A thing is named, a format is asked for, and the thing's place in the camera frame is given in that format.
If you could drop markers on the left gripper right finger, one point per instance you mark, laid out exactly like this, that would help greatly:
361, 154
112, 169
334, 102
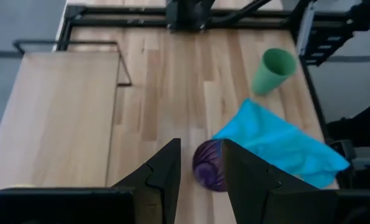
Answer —
247, 180

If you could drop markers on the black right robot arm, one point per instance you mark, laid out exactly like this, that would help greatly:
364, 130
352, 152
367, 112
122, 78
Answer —
187, 14

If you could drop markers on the blue microfibre cloth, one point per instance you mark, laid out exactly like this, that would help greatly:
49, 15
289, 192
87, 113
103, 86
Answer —
281, 143

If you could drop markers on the purple patterned cup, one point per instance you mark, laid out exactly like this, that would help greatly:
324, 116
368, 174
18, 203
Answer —
206, 168

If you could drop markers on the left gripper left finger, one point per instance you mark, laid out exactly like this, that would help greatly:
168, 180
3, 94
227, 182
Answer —
160, 174

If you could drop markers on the wooden shelf with black frame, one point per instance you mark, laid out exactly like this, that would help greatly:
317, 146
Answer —
54, 118

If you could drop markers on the green plastic cup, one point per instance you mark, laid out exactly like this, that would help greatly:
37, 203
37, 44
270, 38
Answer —
270, 74

